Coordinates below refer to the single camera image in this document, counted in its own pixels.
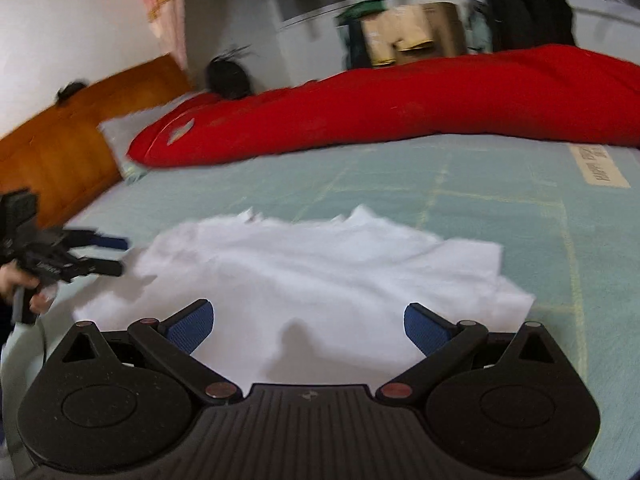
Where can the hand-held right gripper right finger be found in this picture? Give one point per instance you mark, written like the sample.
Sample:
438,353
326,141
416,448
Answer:
425,330

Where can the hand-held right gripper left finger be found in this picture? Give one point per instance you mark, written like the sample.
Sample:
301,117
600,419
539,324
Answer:
192,327

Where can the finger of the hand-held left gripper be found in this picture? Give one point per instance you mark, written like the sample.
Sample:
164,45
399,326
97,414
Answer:
112,244
102,267

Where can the white printed t-shirt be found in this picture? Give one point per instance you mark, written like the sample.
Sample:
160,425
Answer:
300,270

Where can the person's left hand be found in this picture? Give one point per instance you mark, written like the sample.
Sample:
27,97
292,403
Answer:
6,282

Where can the wooden headboard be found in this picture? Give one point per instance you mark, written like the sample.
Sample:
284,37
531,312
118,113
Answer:
60,150

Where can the grey checked pillow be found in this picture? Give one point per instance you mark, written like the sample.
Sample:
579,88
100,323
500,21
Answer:
125,130

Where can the light green checked bed sheet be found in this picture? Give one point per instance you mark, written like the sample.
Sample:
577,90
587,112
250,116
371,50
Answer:
450,200

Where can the small black object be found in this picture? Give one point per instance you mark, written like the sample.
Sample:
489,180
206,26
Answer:
72,91

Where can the black fan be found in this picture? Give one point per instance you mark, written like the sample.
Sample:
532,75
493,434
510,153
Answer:
227,77

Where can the red quilt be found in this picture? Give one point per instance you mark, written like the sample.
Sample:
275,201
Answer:
400,100

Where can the pink patterned curtain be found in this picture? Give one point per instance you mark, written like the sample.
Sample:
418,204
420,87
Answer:
162,0

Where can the beige hanging cloth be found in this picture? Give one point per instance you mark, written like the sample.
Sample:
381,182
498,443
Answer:
412,30
380,40

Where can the pale green hanging garment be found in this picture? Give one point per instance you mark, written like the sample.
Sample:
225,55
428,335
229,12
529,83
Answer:
480,32

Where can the cardboard box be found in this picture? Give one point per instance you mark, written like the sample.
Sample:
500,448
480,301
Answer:
445,27

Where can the green folding stool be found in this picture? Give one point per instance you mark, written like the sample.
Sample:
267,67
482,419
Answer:
357,10

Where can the black hanging jacket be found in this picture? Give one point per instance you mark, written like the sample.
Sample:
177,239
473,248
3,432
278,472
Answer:
515,10

